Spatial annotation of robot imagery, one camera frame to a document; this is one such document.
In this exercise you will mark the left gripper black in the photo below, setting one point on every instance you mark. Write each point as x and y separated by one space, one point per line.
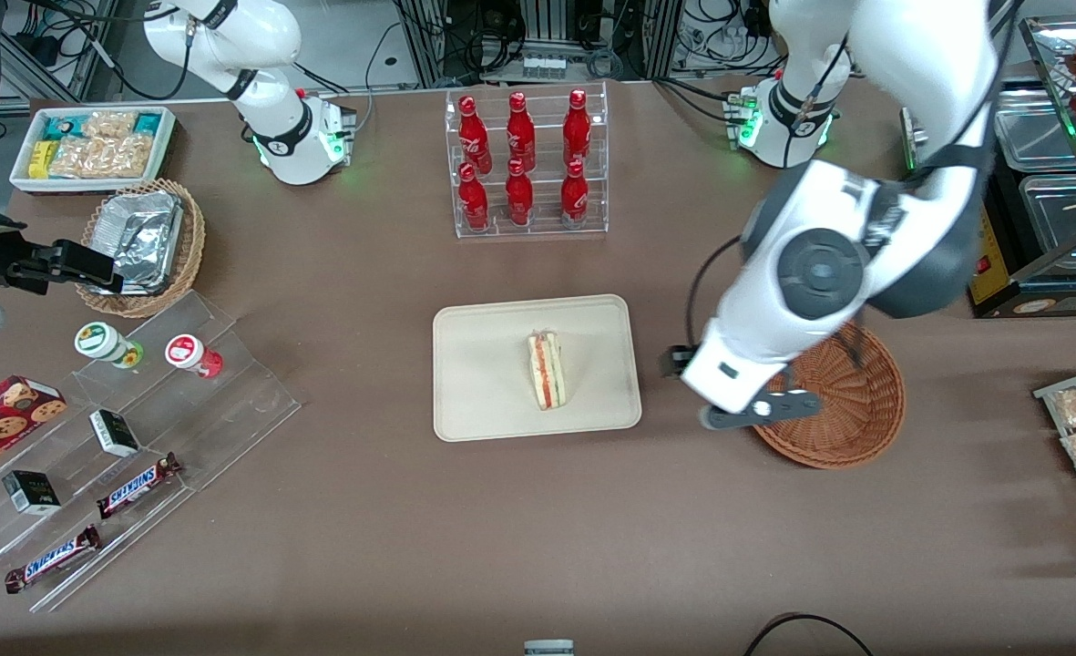
678 365

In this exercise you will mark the triangle sandwich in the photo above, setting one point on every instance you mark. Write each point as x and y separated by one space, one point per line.
547 369

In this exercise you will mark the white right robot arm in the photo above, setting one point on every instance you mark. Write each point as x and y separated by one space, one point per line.
273 137

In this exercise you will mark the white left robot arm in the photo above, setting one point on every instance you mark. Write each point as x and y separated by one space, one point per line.
811 264

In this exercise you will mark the tan wicker basket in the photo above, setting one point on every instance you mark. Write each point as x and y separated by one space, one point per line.
191 246

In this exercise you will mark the round brown wicker basket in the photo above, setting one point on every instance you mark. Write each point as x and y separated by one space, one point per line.
856 410

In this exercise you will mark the cream plastic tray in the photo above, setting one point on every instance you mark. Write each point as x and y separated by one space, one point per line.
483 374

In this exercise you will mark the aluminium foil container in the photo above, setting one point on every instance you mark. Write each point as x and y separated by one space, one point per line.
141 237

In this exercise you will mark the green lid cup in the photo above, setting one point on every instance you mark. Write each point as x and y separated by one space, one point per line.
100 340

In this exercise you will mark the large clear cracker bag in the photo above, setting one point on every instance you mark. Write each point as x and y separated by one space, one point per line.
100 157

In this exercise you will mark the white rectangular snack bin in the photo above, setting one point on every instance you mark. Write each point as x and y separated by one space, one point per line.
23 178

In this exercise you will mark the yellow snack packet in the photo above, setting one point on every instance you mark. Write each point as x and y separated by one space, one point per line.
41 157

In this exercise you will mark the red lid cup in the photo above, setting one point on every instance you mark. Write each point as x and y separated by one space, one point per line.
187 351

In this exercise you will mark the teal snack packet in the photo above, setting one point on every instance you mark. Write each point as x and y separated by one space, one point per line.
148 122
66 126

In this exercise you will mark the small clear cracker bag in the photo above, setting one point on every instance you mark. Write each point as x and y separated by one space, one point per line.
109 124

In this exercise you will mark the small black carton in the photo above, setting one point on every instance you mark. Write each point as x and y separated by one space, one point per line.
114 433
32 492

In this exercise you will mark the red cookie box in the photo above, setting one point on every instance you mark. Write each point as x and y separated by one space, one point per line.
5 419

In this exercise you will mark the clear acrylic stepped shelf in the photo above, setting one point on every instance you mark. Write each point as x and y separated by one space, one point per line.
228 392

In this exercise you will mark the clear acrylic bottle rack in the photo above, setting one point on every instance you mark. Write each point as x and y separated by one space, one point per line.
542 228

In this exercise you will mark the red cola bottle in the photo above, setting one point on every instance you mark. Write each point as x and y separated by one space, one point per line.
473 196
474 132
518 193
520 132
577 128
574 193

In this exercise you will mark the snickers chocolate bar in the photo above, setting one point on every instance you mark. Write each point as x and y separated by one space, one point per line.
137 486
50 558

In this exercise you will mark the small grey device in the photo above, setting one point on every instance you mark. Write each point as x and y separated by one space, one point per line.
548 648

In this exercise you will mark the white power strip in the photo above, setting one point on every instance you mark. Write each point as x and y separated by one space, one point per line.
542 66

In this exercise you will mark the black food warmer yellow panel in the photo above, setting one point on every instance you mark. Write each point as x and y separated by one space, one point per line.
1011 292

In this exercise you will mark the steel warmer pan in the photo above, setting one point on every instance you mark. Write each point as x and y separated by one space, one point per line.
1034 128
1061 214

